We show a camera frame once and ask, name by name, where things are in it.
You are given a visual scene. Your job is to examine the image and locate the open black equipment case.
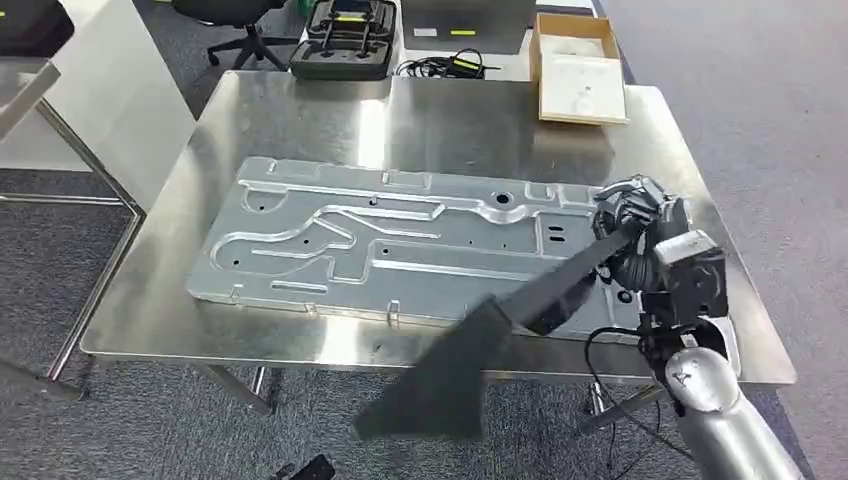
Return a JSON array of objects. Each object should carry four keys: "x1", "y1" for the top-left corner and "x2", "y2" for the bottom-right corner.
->
[{"x1": 289, "y1": 0, "x2": 399, "y2": 82}]

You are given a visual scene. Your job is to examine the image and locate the white foam insert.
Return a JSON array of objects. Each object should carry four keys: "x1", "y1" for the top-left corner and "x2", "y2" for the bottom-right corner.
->
[{"x1": 539, "y1": 33, "x2": 629, "y2": 125}]

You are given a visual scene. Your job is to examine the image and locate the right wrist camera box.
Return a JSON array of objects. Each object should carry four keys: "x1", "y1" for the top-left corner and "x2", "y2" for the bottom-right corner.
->
[{"x1": 641, "y1": 230, "x2": 730, "y2": 326}]

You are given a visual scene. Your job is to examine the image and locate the black power cable bundle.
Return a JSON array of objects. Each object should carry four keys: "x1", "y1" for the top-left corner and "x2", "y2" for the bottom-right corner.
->
[{"x1": 395, "y1": 48, "x2": 501, "y2": 81}]

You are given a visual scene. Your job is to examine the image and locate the black device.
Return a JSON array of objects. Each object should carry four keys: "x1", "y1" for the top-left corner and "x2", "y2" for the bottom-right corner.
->
[{"x1": 0, "y1": 0, "x2": 75, "y2": 60}]

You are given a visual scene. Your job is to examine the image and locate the white desk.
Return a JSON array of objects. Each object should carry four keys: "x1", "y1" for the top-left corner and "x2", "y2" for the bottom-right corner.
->
[{"x1": 298, "y1": 0, "x2": 601, "y2": 84}]

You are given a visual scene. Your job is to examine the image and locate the black slotted plastic part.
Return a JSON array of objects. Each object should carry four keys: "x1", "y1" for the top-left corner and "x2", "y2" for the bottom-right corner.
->
[{"x1": 351, "y1": 227, "x2": 643, "y2": 442}]

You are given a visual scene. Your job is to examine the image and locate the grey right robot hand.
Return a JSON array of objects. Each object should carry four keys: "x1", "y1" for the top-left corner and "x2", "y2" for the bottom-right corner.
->
[{"x1": 591, "y1": 175, "x2": 692, "y2": 260}]

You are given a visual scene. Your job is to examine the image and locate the cardboard box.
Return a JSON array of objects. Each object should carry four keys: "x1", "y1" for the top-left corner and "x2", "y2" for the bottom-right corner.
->
[{"x1": 528, "y1": 11, "x2": 629, "y2": 126}]

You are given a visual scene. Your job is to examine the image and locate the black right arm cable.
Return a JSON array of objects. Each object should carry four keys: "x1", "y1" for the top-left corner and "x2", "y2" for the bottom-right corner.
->
[{"x1": 584, "y1": 326, "x2": 697, "y2": 480}]

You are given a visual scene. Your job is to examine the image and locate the black office chair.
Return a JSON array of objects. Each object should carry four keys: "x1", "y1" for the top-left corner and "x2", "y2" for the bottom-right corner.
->
[{"x1": 170, "y1": 0, "x2": 301, "y2": 72}]

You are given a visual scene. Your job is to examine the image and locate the black robot foot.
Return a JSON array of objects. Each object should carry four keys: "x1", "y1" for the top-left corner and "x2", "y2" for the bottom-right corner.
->
[{"x1": 268, "y1": 453, "x2": 337, "y2": 480}]

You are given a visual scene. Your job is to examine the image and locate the stainless steel table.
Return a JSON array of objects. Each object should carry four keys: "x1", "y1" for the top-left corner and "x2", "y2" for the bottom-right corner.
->
[{"x1": 79, "y1": 69, "x2": 798, "y2": 419}]

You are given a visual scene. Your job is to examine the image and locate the stamped sheet metal panel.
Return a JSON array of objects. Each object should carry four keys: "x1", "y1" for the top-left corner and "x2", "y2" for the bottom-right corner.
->
[{"x1": 185, "y1": 155, "x2": 664, "y2": 346}]

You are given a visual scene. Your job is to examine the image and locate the dark grey flat case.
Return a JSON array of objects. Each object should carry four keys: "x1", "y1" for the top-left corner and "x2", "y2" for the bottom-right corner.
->
[{"x1": 400, "y1": 0, "x2": 538, "y2": 56}]

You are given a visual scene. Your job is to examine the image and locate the steel frame table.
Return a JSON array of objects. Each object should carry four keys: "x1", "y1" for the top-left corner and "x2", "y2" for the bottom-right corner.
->
[{"x1": 0, "y1": 56, "x2": 147, "y2": 402}]

